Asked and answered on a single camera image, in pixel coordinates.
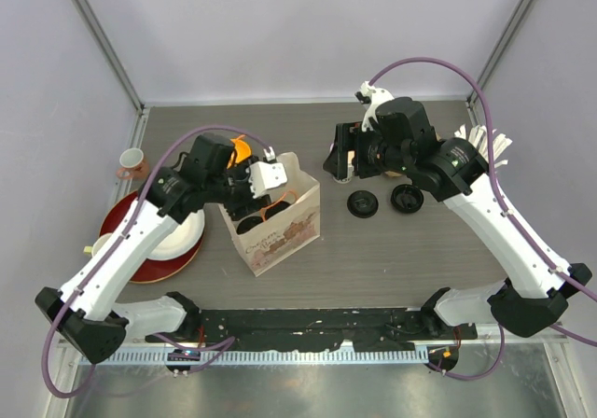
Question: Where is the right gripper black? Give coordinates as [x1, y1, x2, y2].
[324, 121, 411, 180]

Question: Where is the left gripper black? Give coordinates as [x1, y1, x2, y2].
[205, 156, 271, 220]

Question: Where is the brown paper bag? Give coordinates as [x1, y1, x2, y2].
[219, 152, 321, 276]

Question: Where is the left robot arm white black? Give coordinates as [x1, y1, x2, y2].
[35, 127, 286, 364]

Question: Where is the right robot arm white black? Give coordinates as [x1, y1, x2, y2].
[323, 96, 592, 339]

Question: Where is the stack of white paper cups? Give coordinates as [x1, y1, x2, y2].
[333, 157, 354, 184]

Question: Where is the orange bowl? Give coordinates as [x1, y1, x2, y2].
[228, 136, 252, 168]

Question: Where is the white plate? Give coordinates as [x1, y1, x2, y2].
[148, 210, 205, 261]

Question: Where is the stack of black lids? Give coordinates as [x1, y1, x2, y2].
[347, 190, 379, 218]

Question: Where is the small pink ceramic cup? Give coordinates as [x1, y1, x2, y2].
[117, 147, 150, 180]

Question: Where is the loose black lid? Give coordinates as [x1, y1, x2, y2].
[390, 184, 424, 214]

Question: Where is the red plate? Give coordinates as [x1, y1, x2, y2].
[99, 191, 203, 284]

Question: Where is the bundle of wrapped straws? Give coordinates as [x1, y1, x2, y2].
[453, 124, 512, 169]

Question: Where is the yellow green mug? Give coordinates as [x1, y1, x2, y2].
[83, 232, 112, 258]

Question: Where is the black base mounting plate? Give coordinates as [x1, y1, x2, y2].
[144, 306, 478, 353]

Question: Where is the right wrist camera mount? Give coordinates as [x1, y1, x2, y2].
[354, 81, 395, 132]

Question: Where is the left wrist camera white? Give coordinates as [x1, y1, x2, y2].
[248, 146, 288, 199]

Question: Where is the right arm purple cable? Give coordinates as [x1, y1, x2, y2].
[370, 55, 597, 380]

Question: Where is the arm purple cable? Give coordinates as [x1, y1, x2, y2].
[370, 55, 597, 380]
[41, 125, 276, 399]

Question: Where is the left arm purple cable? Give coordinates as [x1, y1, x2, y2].
[41, 125, 276, 399]

